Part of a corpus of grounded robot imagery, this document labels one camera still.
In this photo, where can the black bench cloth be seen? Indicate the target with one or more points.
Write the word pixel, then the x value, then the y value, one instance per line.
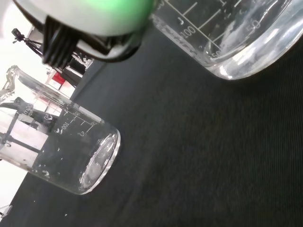
pixel 189 142

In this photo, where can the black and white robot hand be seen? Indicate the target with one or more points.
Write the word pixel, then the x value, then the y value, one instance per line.
pixel 94 19

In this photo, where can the red box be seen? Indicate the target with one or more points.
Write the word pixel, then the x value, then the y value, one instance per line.
pixel 58 78

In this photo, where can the clear cloth clip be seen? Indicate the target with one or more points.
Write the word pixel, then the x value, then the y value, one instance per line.
pixel 6 211

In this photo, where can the camera on black tripod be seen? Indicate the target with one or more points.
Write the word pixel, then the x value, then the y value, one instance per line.
pixel 26 41

